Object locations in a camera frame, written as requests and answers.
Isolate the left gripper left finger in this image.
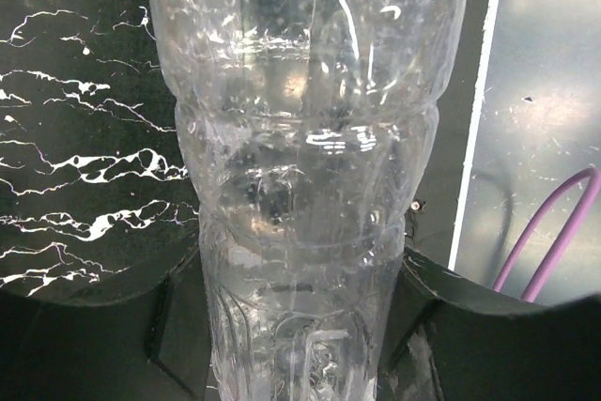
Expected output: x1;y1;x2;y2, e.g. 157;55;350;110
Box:
1;236;210;400

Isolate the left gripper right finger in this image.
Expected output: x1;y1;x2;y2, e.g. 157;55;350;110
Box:
377;248;600;400

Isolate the clear plastic bottle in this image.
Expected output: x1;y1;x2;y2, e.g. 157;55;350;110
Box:
149;0;466;400

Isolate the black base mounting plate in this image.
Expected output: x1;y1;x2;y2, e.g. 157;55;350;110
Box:
408;0;488;265

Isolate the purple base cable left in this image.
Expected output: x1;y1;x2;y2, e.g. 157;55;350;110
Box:
492;165;601;303

